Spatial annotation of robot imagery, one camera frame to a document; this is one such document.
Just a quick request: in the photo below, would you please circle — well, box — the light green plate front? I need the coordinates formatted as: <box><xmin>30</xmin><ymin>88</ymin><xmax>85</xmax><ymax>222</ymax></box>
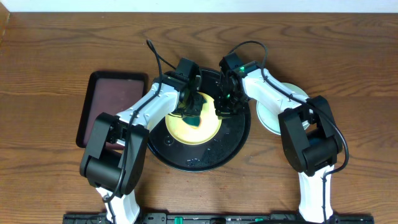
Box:
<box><xmin>256</xmin><ymin>83</ymin><xmax>308</xmax><ymax>135</ymax></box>

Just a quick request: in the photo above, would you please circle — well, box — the rectangular black sponge tray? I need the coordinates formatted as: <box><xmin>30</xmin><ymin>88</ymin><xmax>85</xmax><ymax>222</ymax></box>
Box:
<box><xmin>76</xmin><ymin>70</ymin><xmax>148</xmax><ymax>148</ymax></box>

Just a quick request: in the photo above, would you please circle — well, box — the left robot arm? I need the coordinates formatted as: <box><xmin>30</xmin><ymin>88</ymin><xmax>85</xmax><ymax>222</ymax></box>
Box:
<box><xmin>80</xmin><ymin>72</ymin><xmax>203</xmax><ymax>223</ymax></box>

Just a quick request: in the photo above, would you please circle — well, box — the green yellow sponge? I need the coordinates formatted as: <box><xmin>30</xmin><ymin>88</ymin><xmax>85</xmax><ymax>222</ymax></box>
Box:
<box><xmin>182</xmin><ymin>96</ymin><xmax>208</xmax><ymax>128</ymax></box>

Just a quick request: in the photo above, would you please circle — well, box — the yellow plate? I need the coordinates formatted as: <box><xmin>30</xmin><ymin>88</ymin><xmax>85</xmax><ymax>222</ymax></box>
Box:
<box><xmin>165</xmin><ymin>92</ymin><xmax>222</xmax><ymax>145</ymax></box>

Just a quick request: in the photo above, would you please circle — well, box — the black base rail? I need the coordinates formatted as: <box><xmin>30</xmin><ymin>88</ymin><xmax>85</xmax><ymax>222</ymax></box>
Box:
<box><xmin>62</xmin><ymin>213</ymin><xmax>374</xmax><ymax>224</ymax></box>

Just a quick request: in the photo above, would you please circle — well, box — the round black tray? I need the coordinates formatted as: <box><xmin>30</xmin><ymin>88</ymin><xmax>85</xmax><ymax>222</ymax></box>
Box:
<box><xmin>148</xmin><ymin>68</ymin><xmax>251</xmax><ymax>172</ymax></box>

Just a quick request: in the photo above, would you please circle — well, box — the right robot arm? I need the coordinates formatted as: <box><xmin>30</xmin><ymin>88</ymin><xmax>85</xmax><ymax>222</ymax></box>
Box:
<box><xmin>215</xmin><ymin>58</ymin><xmax>345</xmax><ymax>223</ymax></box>

